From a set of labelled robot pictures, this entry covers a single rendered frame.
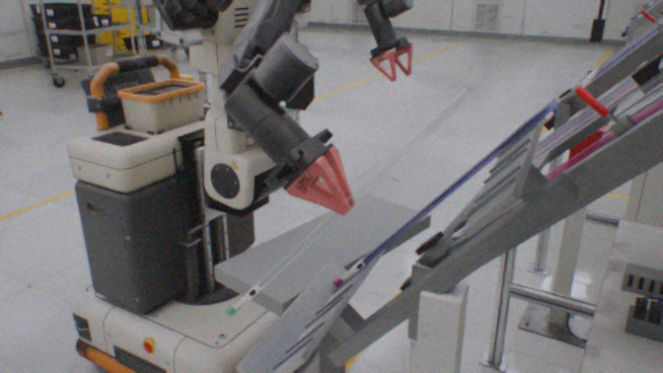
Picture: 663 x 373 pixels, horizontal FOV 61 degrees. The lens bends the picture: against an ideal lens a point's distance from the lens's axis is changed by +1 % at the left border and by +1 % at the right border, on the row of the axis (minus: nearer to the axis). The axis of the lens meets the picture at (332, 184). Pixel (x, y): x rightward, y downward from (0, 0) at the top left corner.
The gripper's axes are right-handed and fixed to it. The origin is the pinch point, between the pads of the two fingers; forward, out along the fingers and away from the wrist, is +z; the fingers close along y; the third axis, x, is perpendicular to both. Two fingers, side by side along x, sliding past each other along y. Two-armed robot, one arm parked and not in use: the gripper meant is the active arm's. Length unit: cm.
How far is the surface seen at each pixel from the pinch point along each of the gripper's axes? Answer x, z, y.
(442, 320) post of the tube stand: 6.7, 21.7, 8.1
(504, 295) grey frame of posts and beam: 46, 57, 103
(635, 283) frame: 0, 55, 61
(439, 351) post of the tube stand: 11.0, 25.4, 8.1
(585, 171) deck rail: -16.6, 22.1, 31.3
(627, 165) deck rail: -21.7, 24.9, 30.7
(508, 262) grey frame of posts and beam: 37, 49, 103
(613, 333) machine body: 4, 53, 44
